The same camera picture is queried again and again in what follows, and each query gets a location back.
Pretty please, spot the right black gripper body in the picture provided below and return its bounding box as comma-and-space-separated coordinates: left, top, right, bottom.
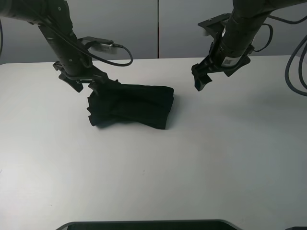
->
191, 41, 251, 77

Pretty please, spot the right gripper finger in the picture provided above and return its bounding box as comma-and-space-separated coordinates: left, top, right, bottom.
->
191, 68, 204, 91
200, 74, 212, 87

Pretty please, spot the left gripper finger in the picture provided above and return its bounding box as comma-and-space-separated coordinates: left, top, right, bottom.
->
88, 80, 108, 96
59, 77, 83, 92

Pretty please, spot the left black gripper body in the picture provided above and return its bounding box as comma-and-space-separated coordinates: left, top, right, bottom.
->
53, 51, 109, 83

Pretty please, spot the black printed t-shirt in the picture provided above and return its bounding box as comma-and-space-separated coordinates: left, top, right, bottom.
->
87, 80, 174, 130

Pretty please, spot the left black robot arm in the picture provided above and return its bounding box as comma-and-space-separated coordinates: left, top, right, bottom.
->
0, 0, 109, 92

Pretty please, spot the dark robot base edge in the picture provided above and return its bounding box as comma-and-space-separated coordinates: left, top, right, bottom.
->
58, 219, 239, 230

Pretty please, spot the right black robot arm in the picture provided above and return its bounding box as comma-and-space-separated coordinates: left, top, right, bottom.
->
191, 0, 303, 91

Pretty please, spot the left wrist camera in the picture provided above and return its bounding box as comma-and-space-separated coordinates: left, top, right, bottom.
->
78, 36, 117, 55

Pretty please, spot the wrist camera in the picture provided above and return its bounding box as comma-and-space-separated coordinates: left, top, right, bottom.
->
78, 36, 117, 55
198, 13, 231, 38

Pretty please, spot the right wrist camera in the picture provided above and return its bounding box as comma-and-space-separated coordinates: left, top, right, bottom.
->
198, 13, 231, 38

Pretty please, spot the left black cable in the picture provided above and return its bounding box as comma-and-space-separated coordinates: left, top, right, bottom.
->
0, 14, 133, 67

